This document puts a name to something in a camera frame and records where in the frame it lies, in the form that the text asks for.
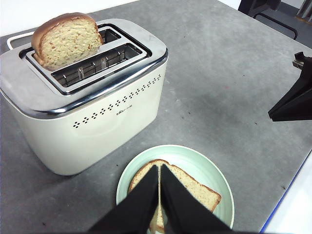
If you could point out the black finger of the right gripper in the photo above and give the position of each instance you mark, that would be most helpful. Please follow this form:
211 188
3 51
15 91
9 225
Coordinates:
297 100

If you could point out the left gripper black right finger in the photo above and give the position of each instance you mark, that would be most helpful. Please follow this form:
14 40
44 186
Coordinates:
185 209

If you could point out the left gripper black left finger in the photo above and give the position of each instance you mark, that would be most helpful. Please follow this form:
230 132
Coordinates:
136 209

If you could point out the large toasted bread slice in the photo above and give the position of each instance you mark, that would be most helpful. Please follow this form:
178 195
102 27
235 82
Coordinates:
195 192

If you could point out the pale green round plate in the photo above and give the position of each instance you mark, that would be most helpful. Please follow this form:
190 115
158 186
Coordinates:
195 161

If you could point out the cream toaster with chrome top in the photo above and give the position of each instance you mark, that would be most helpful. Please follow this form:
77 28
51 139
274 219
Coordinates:
85 141

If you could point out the small rounded bread slice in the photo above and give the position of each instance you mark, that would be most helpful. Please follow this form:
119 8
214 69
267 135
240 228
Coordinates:
68 44

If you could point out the black metal stand frame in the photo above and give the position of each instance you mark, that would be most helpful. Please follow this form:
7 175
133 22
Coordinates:
253 7

